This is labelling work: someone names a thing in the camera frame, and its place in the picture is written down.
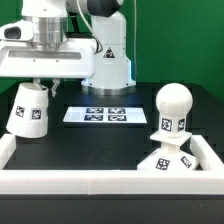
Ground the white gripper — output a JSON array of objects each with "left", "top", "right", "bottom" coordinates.
[{"left": 0, "top": 38, "right": 97, "bottom": 98}]

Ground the white lamp shade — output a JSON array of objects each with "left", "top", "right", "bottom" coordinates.
[{"left": 6, "top": 83, "right": 48, "bottom": 138}]

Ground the white lamp bulb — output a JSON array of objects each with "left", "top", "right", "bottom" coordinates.
[{"left": 156, "top": 83, "right": 193, "bottom": 138}]

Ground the white lamp base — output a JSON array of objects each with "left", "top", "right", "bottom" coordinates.
[{"left": 137, "top": 131, "right": 199, "bottom": 172}]

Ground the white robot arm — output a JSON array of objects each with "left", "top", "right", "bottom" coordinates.
[{"left": 0, "top": 0, "right": 136, "bottom": 95}]

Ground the white marker sheet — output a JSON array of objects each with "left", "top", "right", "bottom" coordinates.
[{"left": 63, "top": 107, "right": 147, "bottom": 124}]

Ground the white U-shaped fence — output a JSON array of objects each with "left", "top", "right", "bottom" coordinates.
[{"left": 0, "top": 134, "right": 224, "bottom": 195}]

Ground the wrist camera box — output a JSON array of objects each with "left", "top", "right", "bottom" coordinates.
[{"left": 0, "top": 20, "right": 34, "bottom": 41}]

